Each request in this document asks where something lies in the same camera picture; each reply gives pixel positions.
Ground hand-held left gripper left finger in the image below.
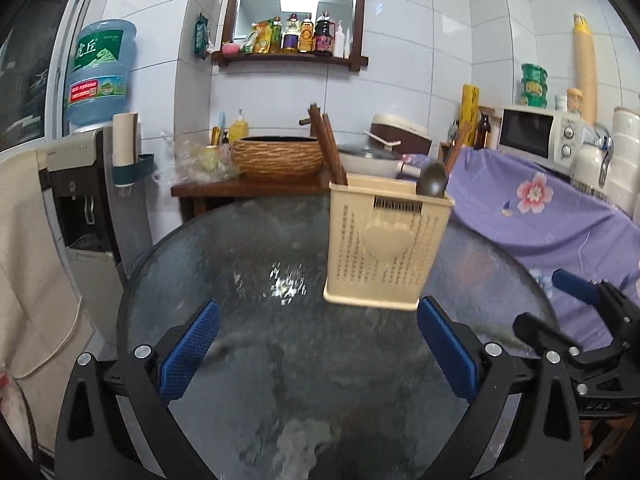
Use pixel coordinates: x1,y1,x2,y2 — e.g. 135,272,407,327
54,301,221,480

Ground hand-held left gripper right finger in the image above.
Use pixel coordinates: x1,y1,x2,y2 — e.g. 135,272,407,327
416,297,586,480

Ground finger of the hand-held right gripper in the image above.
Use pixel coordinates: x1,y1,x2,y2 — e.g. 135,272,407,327
552,269,640,341
513,312,584,361

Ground beige plastic utensil holder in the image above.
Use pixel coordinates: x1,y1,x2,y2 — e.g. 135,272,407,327
322,172,456,310

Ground small metal ladle spoon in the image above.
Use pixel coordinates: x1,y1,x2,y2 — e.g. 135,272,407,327
415,161,450,197

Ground reddish wooden chopstick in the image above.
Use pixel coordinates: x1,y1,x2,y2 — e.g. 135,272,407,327
444,125,471,175

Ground purple floral cloth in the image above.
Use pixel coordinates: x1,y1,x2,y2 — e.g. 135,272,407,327
402,146,640,352

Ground white thermos kettle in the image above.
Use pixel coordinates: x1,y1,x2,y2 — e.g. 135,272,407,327
570,130,614,196

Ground stack of white bowls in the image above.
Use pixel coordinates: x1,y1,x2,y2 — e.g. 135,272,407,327
612,106,640,212

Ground white microwave oven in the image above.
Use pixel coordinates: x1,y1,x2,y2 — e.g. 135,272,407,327
497,105,601,174

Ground grey water dispenser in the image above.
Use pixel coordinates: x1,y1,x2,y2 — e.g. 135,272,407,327
39,127,152,347

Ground wooden counter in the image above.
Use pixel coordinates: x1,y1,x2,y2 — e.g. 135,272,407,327
171,172,334,221

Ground brown glass bottle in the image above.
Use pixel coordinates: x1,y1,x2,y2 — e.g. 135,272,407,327
474,112,492,150

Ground beige towel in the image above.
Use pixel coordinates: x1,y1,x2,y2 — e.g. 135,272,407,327
0,147,97,379

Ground teal roll holder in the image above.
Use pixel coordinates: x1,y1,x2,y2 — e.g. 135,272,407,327
111,152,156,189

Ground round patterned cushion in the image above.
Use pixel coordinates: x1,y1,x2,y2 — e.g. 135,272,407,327
0,365,35,462

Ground clear plastic bag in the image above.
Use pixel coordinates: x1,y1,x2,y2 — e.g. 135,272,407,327
165,132,241,184

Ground yellow wrap roll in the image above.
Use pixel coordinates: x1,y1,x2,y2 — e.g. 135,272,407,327
460,84,480,149

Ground white pan with glass lid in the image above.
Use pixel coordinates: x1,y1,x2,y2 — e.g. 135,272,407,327
337,142,416,179

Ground woven pattern wash basin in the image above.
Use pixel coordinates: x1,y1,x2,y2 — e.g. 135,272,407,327
231,135,326,181

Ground tall stack of paper cups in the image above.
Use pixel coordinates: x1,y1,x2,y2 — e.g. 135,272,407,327
572,13,599,126

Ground white and brown rice cooker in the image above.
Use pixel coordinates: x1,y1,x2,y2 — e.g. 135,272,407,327
370,113,434,159

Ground yellow dish soap bottle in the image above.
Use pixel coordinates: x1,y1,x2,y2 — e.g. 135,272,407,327
227,108,250,144

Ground white rice paddle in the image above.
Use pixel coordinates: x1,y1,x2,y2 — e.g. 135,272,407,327
363,130,401,149

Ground blue water jug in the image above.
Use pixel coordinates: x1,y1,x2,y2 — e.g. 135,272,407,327
64,19,138,134

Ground wooden framed mirror shelf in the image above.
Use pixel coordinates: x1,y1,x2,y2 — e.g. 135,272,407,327
211,0,375,67

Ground green hanging packet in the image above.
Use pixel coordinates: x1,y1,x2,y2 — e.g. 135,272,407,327
194,12,211,61

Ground yellow seasoning pouch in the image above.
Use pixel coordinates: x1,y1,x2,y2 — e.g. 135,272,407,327
252,21,274,55

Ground white framed sliding window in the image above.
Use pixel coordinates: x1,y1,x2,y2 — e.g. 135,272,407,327
0,0,97,154

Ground purple label bottle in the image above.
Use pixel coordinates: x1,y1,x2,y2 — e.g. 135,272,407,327
282,12,301,54

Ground brown sauce bottle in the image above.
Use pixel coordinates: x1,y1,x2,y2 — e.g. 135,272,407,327
299,13,315,54

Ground dark soy sauce bottle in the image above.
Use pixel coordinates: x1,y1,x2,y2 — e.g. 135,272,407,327
313,11,336,57

